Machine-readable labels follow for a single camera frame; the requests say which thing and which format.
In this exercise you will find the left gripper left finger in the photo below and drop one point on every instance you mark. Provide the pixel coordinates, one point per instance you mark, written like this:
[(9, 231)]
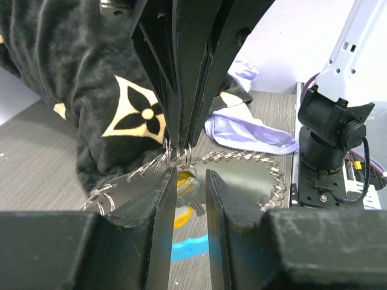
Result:
[(129, 248)]

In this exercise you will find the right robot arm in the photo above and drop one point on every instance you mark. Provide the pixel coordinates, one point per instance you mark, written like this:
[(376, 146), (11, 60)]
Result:
[(333, 122)]

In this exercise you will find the blue handled key ring organizer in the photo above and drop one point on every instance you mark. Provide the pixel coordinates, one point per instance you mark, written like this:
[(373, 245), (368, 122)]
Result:
[(163, 194)]

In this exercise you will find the lavender cloth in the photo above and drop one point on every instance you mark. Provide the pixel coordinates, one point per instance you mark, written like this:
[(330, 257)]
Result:
[(230, 122)]

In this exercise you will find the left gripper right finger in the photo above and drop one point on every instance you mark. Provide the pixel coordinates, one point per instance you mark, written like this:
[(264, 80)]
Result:
[(291, 248)]

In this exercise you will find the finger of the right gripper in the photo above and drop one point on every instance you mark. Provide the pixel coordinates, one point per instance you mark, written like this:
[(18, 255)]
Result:
[(175, 43), (233, 23)]

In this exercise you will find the black floral blanket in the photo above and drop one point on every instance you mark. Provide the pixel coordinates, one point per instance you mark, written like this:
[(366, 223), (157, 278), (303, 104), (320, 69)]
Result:
[(83, 65)]

